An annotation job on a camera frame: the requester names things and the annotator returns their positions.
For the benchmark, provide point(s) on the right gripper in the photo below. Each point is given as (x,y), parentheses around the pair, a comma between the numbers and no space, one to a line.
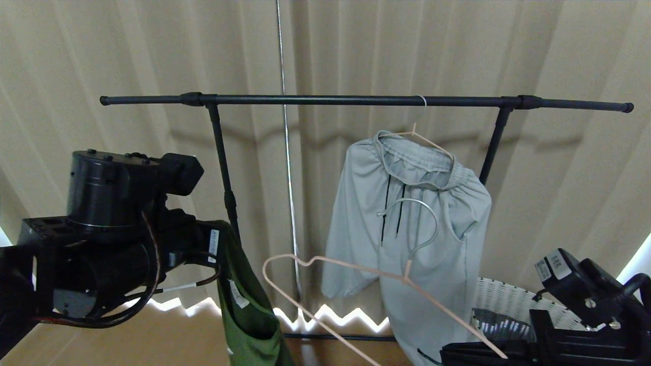
(585,351)

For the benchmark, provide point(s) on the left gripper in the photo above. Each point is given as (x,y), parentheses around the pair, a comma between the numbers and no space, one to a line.
(188,239)

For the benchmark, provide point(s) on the green garment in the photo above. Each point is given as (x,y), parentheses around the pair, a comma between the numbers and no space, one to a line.
(249,325)

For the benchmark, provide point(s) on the pale grey shorts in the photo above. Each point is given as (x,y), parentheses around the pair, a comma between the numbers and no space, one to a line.
(447,284)

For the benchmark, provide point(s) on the pink clothes hanger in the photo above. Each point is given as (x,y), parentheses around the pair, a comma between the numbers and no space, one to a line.
(356,267)
(432,144)

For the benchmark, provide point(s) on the white laundry basket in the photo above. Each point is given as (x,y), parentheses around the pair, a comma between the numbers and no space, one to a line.
(508,300)

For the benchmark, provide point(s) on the black clothes rack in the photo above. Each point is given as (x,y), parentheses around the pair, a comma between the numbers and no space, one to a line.
(330,100)

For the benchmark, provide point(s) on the beige curtain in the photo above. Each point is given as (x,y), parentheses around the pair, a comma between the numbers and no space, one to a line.
(101,61)

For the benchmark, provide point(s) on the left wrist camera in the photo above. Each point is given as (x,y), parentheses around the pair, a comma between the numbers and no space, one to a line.
(183,173)

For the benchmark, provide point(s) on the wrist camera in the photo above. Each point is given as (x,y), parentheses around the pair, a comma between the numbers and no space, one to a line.
(574,284)
(183,173)

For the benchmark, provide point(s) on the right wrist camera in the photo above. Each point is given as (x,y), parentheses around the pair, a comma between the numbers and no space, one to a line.
(574,284)

